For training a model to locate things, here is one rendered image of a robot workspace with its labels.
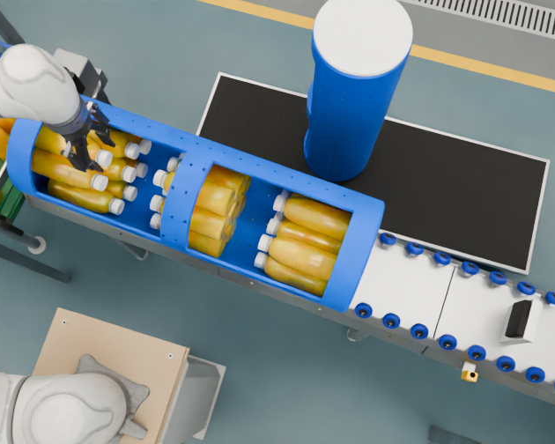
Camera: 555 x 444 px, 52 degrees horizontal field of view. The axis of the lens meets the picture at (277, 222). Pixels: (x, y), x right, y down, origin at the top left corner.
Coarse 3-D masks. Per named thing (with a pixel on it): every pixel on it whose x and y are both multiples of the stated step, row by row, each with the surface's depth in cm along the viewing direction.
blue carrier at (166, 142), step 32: (32, 128) 131; (128, 128) 132; (160, 128) 135; (160, 160) 154; (192, 160) 128; (224, 160) 130; (256, 160) 133; (32, 192) 139; (160, 192) 155; (192, 192) 126; (256, 192) 151; (320, 192) 128; (352, 192) 132; (128, 224) 146; (160, 224) 130; (256, 224) 152; (352, 224) 124; (224, 256) 145; (352, 256) 122; (288, 288) 132; (352, 288) 124
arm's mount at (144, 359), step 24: (72, 312) 135; (48, 336) 133; (72, 336) 134; (96, 336) 134; (120, 336) 134; (144, 336) 134; (48, 360) 132; (72, 360) 133; (120, 360) 133; (144, 360) 133; (168, 360) 134; (144, 384) 132; (168, 384) 132; (144, 408) 131; (168, 408) 135
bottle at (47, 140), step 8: (40, 136) 136; (48, 136) 136; (56, 136) 136; (40, 144) 137; (48, 144) 136; (56, 144) 136; (64, 144) 135; (88, 144) 136; (96, 144) 137; (56, 152) 137; (96, 152) 136; (96, 160) 136
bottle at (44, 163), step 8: (40, 152) 140; (48, 152) 140; (32, 160) 139; (40, 160) 139; (48, 160) 139; (56, 160) 139; (64, 160) 139; (32, 168) 141; (40, 168) 140; (48, 168) 139; (56, 168) 139; (64, 168) 138; (72, 168) 138; (48, 176) 141; (56, 176) 139; (64, 176) 139; (72, 176) 138; (80, 176) 138; (88, 176) 139; (96, 176) 140; (72, 184) 139; (80, 184) 139; (88, 184) 139
